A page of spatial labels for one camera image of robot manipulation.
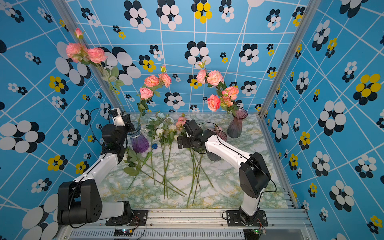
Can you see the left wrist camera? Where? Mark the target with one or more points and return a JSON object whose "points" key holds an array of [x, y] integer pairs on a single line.
{"points": [[116, 116]]}

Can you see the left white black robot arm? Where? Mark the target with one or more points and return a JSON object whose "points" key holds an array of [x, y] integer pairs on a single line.
{"points": [[79, 201]]}

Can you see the left controller circuit board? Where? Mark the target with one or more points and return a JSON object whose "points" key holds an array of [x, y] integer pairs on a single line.
{"points": [[123, 233]]}

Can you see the corner aluminium post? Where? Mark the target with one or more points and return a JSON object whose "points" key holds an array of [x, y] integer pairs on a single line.
{"points": [[286, 61], [83, 71]]}

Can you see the right corner aluminium post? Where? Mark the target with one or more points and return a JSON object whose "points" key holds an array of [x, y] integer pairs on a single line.
{"points": [[286, 61]]}

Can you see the pink grey glass vase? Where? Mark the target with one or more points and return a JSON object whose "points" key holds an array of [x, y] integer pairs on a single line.
{"points": [[223, 138], [235, 127]]}

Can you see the blue purple glass vase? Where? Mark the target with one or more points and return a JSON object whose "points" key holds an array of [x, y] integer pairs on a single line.
{"points": [[138, 141]]}

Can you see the pink peony flower stem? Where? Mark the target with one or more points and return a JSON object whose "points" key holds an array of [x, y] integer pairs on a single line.
{"points": [[214, 79]]}

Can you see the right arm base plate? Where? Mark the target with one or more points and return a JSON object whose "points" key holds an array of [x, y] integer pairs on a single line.
{"points": [[238, 218]]}

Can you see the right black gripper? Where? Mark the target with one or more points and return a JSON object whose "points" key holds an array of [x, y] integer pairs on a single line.
{"points": [[184, 139]]}

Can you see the pile of artificial flowers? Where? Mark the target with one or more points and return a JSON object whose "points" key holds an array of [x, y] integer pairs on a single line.
{"points": [[163, 176]]}

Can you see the right controller circuit board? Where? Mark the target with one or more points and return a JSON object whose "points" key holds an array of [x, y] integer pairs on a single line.
{"points": [[253, 234]]}

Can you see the controller circuit board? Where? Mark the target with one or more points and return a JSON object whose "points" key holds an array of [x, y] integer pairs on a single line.
{"points": [[253, 234], [123, 233]]}

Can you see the front pink grey glass vase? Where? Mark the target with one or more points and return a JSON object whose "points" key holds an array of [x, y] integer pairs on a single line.
{"points": [[223, 138]]}

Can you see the aluminium front rail frame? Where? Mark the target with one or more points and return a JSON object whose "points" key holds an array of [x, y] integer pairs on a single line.
{"points": [[194, 224]]}

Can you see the rear pink grey glass vase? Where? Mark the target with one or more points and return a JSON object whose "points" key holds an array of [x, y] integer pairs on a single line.
{"points": [[235, 127]]}

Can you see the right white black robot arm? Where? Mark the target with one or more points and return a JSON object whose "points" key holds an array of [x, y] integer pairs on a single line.
{"points": [[254, 175]]}

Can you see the single pink rose stem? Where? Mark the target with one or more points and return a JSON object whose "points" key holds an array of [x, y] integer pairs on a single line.
{"points": [[216, 103]]}

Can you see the left corner aluminium post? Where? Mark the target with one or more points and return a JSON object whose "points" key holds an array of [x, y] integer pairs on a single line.
{"points": [[83, 71]]}

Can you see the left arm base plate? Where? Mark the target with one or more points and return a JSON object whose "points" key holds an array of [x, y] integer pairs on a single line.
{"points": [[135, 218]]}

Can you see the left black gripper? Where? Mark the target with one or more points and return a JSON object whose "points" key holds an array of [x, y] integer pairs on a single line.
{"points": [[127, 124]]}

